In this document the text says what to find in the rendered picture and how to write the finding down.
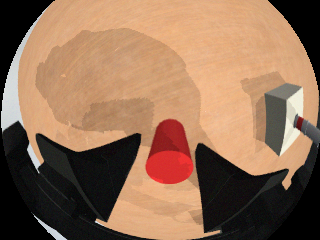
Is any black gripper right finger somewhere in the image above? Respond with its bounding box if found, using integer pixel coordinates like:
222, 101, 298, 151
195, 143, 289, 233

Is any red marker cap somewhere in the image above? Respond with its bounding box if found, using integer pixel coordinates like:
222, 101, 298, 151
145, 120, 193, 184

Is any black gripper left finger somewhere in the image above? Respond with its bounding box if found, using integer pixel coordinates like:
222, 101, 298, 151
35, 133, 141, 223

